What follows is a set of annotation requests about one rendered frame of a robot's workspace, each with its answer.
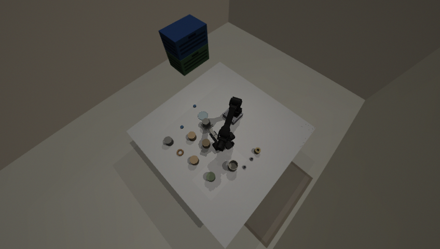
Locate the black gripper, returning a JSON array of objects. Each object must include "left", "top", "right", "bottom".
[{"left": 212, "top": 132, "right": 235, "bottom": 151}]

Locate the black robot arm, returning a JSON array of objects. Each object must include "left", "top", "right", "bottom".
[{"left": 216, "top": 96, "right": 242, "bottom": 151}]

